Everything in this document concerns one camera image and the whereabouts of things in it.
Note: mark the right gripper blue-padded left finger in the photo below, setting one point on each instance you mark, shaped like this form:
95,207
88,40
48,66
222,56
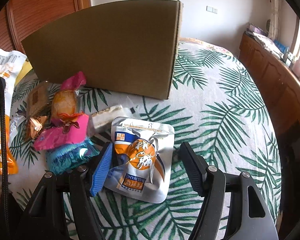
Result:
59,200

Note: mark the silver orange egg snack packet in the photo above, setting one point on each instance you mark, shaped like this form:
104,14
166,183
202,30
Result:
143,159

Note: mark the orange white snack packet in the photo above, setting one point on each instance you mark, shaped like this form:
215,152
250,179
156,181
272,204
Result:
11,64

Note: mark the teal blue snack packet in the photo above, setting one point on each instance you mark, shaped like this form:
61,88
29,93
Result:
69,156

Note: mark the pink wrapped pastry snack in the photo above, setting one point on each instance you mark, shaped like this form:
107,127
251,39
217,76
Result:
69,123

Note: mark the white wrapped biscuit bar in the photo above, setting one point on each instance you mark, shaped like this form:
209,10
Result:
101,120

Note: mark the brown gold wrapped snack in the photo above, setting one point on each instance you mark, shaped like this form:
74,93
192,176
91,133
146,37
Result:
38,103

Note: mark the leaf-print bed sheet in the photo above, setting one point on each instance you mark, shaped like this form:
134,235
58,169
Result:
215,106

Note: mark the yellow plush toy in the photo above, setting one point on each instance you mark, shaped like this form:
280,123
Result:
27,67

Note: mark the wooden cabinet counter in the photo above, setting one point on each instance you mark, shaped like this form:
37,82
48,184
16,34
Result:
278,86

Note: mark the brown cardboard box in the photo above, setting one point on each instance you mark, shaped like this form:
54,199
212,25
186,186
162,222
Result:
125,46

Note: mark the wooden wardrobe door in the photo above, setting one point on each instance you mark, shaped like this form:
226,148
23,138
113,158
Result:
20,18

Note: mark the beige curtain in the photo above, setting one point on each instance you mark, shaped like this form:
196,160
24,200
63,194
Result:
274,29

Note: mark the white wall switch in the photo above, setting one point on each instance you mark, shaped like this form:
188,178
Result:
211,9

